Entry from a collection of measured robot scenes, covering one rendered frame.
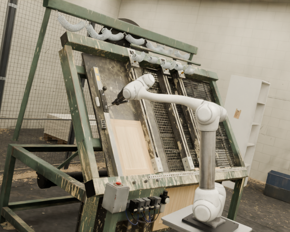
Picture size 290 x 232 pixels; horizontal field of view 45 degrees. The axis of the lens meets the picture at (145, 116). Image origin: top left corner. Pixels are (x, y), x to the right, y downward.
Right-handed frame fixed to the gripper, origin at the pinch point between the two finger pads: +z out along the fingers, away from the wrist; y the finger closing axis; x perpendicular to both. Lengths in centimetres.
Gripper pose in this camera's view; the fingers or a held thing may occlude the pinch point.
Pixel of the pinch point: (115, 101)
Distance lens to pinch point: 280.9
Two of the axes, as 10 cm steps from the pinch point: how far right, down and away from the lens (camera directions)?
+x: 6.9, 0.6, 7.2
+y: 2.5, 9.2, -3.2
